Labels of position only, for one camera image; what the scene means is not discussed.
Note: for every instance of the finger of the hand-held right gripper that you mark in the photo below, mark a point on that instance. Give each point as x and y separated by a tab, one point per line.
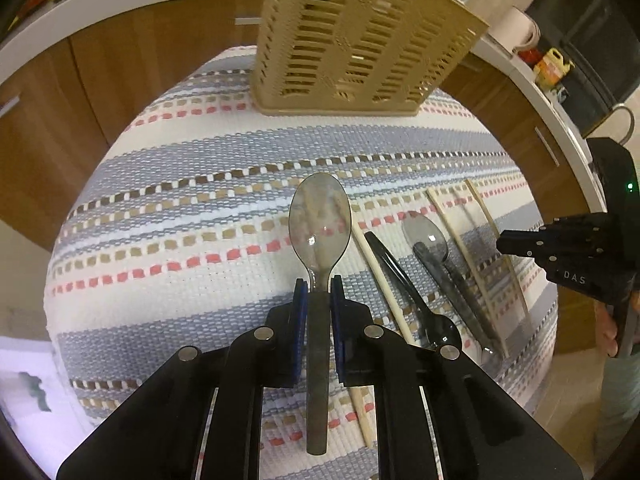
575	222
540	246

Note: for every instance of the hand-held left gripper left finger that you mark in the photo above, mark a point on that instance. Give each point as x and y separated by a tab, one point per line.
300	320

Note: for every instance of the person's right hand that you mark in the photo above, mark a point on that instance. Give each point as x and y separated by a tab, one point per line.
610	330

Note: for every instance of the person's grey trousers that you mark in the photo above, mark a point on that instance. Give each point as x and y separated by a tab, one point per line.
620	410

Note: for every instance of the yellow cooking oil bottle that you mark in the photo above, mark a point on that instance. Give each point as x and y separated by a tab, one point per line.
552	67

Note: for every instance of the beige plastic utensil basket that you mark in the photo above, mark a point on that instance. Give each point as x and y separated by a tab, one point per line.
350	35

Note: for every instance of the dark window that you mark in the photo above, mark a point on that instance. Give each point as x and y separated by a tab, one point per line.
585	35

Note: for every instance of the black plastic spoon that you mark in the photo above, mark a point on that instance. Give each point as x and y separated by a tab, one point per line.
400	275

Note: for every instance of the dark grey plastic utensil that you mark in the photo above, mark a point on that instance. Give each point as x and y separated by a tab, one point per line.
440	275

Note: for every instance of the striped woven table mat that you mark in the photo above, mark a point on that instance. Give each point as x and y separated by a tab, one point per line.
200	220

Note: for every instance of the metal sink faucet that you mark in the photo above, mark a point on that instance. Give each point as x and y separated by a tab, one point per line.
622	120

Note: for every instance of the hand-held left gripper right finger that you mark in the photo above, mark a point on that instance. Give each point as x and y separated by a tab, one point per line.
338	325

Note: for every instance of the white kitchen countertop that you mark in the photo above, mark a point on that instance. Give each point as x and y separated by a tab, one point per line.
125	5

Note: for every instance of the white electric kettle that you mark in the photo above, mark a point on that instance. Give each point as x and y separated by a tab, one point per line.
517	30

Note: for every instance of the wooden base cabinet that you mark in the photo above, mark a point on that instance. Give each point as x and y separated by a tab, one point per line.
125	85

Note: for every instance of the silver metal spoon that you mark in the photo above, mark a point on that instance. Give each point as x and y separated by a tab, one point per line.
319	220

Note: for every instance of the red container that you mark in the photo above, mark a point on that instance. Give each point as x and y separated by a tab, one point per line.
532	55

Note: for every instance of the clear grey plastic spoon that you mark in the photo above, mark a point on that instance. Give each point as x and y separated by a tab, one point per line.
425	235

